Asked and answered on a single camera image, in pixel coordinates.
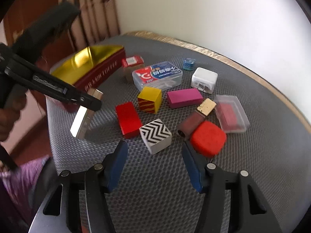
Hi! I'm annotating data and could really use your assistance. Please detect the silver metal block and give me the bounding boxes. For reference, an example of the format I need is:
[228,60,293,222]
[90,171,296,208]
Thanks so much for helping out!
[69,87,104,141]

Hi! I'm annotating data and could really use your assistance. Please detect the magenta rectangular block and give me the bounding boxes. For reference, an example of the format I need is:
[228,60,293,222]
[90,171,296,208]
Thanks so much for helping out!
[167,88,203,109]

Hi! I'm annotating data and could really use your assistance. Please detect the person's left hand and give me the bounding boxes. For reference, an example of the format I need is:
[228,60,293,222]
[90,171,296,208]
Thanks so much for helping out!
[0,94,27,142]

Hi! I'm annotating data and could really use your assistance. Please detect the red gold toffee tin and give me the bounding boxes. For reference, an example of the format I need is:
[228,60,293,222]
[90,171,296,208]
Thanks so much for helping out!
[50,45,126,92]

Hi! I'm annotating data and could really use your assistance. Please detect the red rectangular block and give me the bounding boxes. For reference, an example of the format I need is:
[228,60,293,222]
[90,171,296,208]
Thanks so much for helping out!
[115,102,143,139]

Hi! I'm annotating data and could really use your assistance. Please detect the small red white box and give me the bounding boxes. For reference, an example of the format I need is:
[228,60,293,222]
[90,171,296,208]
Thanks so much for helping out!
[121,55,145,83]

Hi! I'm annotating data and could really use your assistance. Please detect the yellow red striped block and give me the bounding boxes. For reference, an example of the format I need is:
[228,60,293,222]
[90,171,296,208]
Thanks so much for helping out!
[137,86,162,114]

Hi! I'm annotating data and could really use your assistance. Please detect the brown curtain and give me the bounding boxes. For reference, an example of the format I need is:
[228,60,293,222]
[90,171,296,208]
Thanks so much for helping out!
[58,0,120,52]

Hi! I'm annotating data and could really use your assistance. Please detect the red rounded tape measure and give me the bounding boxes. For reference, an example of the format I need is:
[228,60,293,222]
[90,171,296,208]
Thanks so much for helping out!
[190,120,227,158]

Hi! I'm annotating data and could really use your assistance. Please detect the black white zigzag block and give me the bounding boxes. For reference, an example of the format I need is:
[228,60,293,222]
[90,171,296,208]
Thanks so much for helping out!
[139,119,172,155]

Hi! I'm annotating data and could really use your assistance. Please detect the clear blue label plastic case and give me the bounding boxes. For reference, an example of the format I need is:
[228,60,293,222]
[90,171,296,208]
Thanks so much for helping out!
[132,62,183,91]

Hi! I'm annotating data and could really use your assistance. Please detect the clear box with red item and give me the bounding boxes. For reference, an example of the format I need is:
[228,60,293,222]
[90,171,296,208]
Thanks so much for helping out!
[214,95,250,134]

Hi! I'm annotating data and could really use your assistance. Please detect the grey mesh mat gold trim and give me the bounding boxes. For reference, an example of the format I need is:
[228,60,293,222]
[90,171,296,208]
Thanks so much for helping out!
[46,32,310,232]

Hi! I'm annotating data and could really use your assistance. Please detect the gold cap lip gloss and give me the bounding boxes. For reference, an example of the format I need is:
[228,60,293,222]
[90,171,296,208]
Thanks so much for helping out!
[177,98,217,139]

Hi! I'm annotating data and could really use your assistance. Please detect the small blue patterned block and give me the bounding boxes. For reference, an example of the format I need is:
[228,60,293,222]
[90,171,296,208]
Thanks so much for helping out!
[182,58,196,71]

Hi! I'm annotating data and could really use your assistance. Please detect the white power adapter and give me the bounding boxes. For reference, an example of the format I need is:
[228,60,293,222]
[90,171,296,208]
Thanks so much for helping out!
[191,67,218,94]

